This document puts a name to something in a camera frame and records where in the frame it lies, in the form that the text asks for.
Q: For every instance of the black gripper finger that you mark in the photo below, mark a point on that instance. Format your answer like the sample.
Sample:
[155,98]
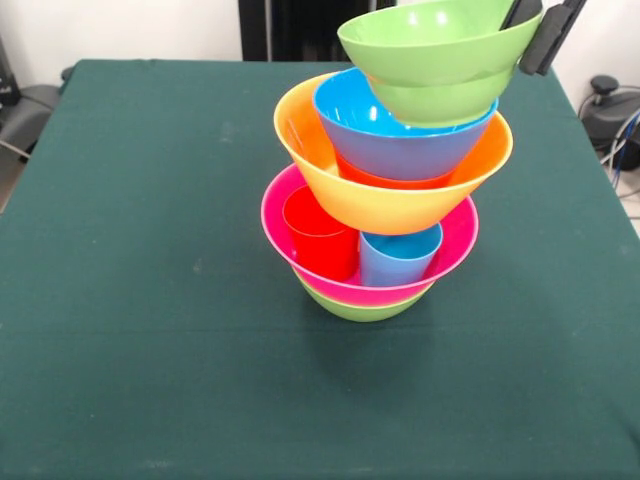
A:
[520,12]
[547,40]

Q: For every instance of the small green bowl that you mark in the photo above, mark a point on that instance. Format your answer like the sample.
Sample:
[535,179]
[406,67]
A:
[430,90]

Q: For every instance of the large blue bowl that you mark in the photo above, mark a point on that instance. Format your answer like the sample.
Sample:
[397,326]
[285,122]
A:
[405,155]

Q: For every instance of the large pink bowl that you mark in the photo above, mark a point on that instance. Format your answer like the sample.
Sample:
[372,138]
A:
[450,235]

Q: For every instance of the small red-orange bowl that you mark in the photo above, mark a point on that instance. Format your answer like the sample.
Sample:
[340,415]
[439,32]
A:
[360,177]

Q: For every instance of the large orange bowl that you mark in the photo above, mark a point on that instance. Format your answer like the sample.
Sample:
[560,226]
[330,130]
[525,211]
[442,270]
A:
[380,210]

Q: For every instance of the blue cup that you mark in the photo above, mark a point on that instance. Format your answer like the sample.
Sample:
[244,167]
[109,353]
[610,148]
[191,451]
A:
[395,265]

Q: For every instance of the red cup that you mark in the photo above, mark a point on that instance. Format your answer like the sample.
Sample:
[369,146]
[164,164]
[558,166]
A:
[325,250]

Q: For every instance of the large green bowl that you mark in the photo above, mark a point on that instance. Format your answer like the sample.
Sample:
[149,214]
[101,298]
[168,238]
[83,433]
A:
[365,312]

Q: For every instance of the dark green tablecloth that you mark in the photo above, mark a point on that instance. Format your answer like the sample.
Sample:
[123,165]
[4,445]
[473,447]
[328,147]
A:
[150,350]

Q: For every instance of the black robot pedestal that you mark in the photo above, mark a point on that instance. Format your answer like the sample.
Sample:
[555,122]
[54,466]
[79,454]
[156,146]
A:
[300,30]

